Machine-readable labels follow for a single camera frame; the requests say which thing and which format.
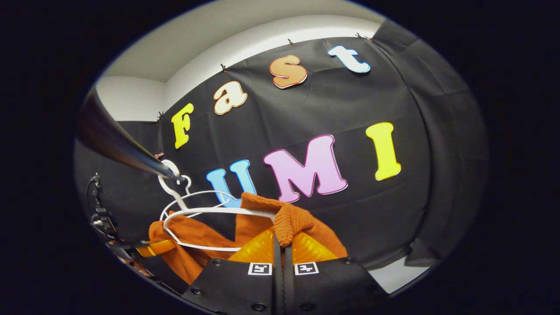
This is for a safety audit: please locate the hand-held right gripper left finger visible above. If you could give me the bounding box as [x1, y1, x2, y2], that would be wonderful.
[181, 229, 281, 315]

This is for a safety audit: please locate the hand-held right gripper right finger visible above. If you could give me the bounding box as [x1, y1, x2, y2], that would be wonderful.
[284, 233, 389, 315]

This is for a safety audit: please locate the orange corduroy shirt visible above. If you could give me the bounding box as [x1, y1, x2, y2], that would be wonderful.
[148, 192, 349, 286]

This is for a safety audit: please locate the black backdrop cloth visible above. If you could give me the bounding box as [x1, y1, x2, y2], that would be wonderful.
[74, 20, 489, 271]

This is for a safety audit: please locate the white wire clothes hanger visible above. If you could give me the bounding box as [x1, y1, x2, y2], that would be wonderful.
[163, 207, 277, 253]
[157, 159, 231, 221]

